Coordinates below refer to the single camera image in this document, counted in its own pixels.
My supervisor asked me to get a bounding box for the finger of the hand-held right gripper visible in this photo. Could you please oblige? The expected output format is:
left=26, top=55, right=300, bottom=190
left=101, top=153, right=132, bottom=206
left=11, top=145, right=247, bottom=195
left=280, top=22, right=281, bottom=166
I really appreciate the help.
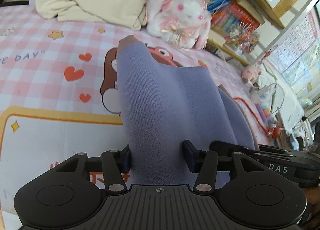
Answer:
left=257, top=144, right=291, bottom=157
left=210, top=141, right=259, bottom=161

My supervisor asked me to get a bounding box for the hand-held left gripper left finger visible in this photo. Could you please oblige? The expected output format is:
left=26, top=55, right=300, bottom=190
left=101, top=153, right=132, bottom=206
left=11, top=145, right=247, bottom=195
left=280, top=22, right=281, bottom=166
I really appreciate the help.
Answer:
left=55, top=145, right=132, bottom=194

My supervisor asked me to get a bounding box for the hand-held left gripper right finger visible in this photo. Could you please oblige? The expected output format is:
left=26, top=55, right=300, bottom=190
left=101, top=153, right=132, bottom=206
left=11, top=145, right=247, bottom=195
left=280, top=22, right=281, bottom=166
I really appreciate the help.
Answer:
left=184, top=140, right=266, bottom=193

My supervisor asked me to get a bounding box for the purple and brown sweater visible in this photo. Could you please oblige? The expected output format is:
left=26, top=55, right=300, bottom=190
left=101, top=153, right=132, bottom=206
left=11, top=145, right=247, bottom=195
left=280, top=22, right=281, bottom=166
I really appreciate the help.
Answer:
left=116, top=34, right=259, bottom=190

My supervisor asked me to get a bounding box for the pink plush pig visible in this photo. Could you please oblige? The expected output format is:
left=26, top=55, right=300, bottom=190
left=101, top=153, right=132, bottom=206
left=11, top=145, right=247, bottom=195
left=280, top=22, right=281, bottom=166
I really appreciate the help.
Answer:
left=241, top=66, right=262, bottom=83

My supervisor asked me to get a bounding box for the wooden shelf board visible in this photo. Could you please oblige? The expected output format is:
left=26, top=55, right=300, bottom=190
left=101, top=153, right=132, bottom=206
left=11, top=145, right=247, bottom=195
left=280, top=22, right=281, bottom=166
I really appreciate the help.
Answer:
left=207, top=37, right=250, bottom=67

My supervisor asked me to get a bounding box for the colourful bead ornament tree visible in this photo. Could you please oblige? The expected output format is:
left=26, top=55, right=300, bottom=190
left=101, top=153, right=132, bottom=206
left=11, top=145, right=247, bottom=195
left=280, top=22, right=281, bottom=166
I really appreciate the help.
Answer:
left=224, top=29, right=262, bottom=54

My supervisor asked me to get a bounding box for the pink checked printed table mat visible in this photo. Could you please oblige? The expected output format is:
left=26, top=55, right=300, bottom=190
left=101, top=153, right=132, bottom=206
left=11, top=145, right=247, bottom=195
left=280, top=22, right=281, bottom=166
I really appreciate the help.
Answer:
left=0, top=1, right=278, bottom=220

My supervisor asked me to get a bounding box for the stack of red boxed books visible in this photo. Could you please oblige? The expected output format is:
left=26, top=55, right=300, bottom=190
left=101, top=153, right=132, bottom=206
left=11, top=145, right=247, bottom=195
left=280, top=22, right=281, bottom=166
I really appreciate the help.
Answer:
left=211, top=0, right=261, bottom=37

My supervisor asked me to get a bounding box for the white plush rabbit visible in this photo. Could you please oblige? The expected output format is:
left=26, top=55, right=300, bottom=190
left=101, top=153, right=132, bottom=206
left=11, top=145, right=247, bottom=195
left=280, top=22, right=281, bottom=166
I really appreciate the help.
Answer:
left=145, top=0, right=213, bottom=50

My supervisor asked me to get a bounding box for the cream sweatshirt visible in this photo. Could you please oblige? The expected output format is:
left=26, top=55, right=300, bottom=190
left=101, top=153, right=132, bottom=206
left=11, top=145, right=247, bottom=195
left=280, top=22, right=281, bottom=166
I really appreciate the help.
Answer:
left=35, top=0, right=148, bottom=30

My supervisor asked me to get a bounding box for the red cord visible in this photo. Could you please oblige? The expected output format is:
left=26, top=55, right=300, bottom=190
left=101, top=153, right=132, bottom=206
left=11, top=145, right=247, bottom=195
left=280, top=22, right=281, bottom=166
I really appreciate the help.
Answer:
left=234, top=97, right=274, bottom=137

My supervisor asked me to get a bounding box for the wall poster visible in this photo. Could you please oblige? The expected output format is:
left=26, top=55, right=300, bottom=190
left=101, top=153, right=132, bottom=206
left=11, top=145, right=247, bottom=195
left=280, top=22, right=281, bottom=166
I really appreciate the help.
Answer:
left=269, top=11, right=320, bottom=93

